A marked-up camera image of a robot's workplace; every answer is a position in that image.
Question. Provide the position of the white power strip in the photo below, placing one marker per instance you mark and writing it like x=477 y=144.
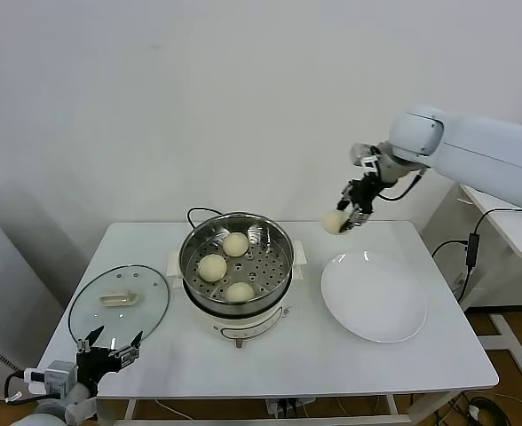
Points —
x=287 y=406

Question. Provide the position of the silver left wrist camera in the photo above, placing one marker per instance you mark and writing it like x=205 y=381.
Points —
x=59 y=375

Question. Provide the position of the white steamed baozi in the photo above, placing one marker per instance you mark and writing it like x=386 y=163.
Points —
x=333 y=223
x=235 y=244
x=212 y=268
x=239 y=293

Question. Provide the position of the round white plate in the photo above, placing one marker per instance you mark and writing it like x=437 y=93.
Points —
x=372 y=297

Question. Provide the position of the perforated steel steamer basket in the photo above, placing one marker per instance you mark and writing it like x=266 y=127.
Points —
x=270 y=266

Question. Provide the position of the white table frame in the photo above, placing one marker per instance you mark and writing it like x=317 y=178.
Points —
x=130 y=408

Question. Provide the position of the white side desk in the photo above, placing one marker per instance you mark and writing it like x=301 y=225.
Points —
x=509 y=235

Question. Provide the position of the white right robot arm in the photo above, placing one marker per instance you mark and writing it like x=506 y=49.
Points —
x=465 y=151

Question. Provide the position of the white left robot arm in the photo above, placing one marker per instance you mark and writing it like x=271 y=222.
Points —
x=70 y=408

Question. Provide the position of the cream electric cooker base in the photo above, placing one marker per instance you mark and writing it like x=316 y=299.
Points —
x=243 y=324

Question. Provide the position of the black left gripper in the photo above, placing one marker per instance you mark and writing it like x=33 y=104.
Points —
x=94 y=367

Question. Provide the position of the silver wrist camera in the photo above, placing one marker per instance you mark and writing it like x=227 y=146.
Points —
x=361 y=153
x=59 y=375

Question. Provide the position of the round glass pot lid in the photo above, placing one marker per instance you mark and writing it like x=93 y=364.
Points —
x=147 y=288

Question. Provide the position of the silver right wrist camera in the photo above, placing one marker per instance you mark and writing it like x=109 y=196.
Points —
x=361 y=153

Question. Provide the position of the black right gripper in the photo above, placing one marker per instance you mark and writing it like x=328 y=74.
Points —
x=365 y=193

